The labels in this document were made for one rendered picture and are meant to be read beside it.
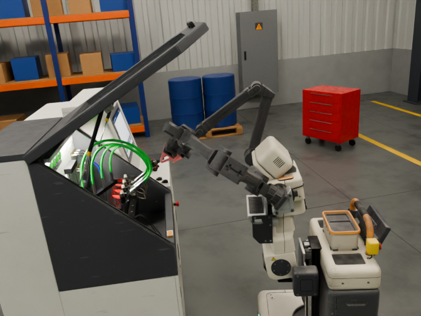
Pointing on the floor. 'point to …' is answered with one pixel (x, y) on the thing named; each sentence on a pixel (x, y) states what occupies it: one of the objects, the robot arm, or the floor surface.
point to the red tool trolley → (331, 114)
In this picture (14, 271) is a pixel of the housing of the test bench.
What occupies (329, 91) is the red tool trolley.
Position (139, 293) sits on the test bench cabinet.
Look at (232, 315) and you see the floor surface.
